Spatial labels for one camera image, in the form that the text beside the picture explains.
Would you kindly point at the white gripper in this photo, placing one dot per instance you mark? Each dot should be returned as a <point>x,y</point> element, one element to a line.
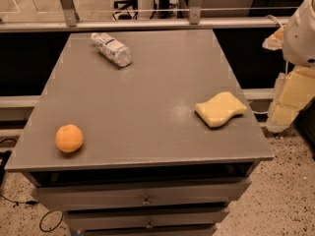
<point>300,38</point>

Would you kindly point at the clear plastic water bottle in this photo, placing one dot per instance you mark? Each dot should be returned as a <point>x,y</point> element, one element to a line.
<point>112,49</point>

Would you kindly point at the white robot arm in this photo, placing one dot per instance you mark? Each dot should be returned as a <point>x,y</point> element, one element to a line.
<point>303,13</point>

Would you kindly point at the yellow sponge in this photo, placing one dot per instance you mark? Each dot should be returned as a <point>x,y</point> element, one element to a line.
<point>220,109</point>

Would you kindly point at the grey drawer cabinet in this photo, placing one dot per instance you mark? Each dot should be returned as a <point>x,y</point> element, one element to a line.
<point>139,123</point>

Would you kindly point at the grey drawer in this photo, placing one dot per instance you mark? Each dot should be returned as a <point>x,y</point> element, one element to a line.
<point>148,218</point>
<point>144,194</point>

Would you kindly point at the orange fruit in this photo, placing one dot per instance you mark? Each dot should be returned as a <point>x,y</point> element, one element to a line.
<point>69,138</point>

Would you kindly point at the top grey drawer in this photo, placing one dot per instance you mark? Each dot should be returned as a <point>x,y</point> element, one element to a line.
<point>144,194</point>

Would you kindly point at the metal railing frame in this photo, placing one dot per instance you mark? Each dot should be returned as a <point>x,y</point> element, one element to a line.
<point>114,15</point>

